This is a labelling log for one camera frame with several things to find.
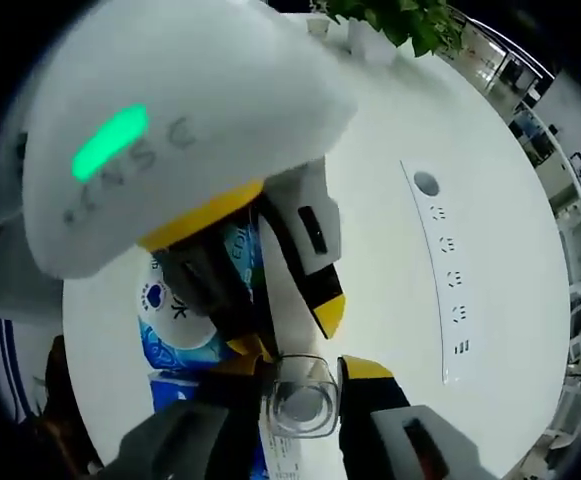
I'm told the white table socket strip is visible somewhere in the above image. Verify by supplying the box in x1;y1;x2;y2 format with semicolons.
399;159;474;385

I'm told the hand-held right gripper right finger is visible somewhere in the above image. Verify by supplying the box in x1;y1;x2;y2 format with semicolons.
337;354;491;480

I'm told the translucent pump bottle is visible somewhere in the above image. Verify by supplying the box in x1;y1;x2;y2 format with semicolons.
264;353;342;440

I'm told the round grey table grommet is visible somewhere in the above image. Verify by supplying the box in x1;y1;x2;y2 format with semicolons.
412;170;441;197

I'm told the green plant in white pot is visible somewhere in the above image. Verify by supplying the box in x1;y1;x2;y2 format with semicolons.
309;0;466;64

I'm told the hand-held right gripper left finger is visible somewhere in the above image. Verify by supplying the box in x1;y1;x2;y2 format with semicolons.
114;354;271;480

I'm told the blue poster board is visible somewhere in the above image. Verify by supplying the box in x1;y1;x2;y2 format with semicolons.
0;304;36;426

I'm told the white soft wet wipes pack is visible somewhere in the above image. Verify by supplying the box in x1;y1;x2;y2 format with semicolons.
137;219;266;372

